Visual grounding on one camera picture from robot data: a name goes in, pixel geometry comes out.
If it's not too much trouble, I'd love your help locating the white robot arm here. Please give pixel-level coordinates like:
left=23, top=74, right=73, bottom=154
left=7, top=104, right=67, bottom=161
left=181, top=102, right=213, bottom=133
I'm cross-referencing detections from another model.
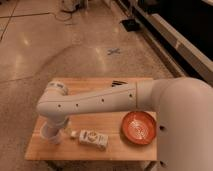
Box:
left=37, top=77, right=213, bottom=171

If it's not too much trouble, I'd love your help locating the white plastic bottle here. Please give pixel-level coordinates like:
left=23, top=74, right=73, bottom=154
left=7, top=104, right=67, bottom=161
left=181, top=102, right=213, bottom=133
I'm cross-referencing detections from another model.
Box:
left=70, top=130, right=108, bottom=149

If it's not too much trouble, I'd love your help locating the white ceramic cup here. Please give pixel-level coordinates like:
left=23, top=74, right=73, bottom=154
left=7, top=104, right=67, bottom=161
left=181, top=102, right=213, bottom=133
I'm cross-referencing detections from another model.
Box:
left=40, top=122, right=61, bottom=144

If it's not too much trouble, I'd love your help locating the wooden table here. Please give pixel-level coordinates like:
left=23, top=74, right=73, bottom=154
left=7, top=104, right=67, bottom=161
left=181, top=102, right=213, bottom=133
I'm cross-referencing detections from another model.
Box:
left=25, top=79, right=157, bottom=162

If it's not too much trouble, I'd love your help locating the orange ceramic bowl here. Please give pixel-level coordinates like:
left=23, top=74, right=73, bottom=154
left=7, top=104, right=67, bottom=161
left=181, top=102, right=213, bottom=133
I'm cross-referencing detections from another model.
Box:
left=121, top=111, right=156, bottom=145

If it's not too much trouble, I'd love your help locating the black floor plate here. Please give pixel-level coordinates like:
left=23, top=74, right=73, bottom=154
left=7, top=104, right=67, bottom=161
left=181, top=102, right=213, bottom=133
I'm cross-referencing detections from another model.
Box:
left=120, top=19, right=140, bottom=32

